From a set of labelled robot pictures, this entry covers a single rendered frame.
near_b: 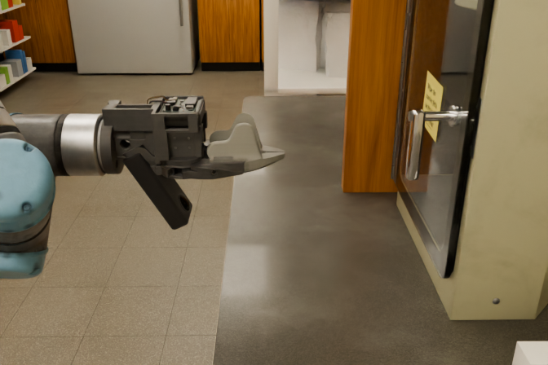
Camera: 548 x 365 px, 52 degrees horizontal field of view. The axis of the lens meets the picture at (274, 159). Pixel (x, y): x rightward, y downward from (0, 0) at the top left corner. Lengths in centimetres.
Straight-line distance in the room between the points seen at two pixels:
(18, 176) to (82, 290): 200
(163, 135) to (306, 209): 42
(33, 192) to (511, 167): 50
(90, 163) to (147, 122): 8
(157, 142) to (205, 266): 192
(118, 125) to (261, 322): 31
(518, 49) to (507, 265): 27
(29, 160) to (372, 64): 63
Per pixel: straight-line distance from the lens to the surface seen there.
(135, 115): 66
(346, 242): 91
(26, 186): 53
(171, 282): 247
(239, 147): 66
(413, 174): 71
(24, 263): 66
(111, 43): 576
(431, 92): 78
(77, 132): 68
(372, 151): 104
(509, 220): 72
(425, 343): 74
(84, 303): 244
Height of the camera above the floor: 141
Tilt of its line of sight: 23 degrees down
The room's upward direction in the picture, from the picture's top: straight up
